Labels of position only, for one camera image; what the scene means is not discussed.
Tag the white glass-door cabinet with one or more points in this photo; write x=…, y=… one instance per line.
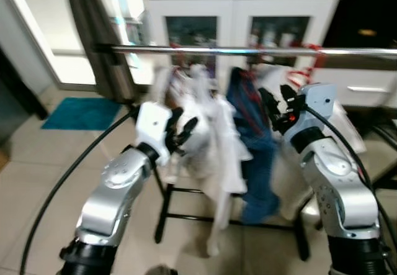
x=239, y=7

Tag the white framed glass door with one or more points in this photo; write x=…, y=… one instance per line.
x=56, y=27

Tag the plain white shirt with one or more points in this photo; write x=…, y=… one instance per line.
x=223, y=144

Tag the dark grey curtain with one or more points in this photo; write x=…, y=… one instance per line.
x=99, y=27

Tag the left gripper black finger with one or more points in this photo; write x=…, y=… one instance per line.
x=187, y=132
x=175, y=118

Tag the black television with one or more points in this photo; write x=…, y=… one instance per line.
x=366, y=8

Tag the white low sideboard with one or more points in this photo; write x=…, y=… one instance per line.
x=372, y=79

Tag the metal clothes rack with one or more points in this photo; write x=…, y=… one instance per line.
x=205, y=49

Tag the grey robot leg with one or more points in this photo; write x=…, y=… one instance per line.
x=161, y=270

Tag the white striped shirt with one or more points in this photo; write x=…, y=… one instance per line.
x=162, y=85

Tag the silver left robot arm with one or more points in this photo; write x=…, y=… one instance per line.
x=118, y=188

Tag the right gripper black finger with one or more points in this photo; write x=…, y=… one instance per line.
x=289, y=98
x=271, y=106

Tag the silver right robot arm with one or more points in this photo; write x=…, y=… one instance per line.
x=338, y=194

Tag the blue jeans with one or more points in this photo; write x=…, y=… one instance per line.
x=257, y=175

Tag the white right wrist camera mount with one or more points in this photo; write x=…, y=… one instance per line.
x=319, y=104

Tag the black metal desk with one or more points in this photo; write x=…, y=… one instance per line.
x=15, y=101

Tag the teal floor mat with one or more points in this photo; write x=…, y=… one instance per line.
x=80, y=113

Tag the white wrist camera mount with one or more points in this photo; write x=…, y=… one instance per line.
x=151, y=123
x=319, y=104

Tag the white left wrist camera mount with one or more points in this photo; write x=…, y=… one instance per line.
x=151, y=123

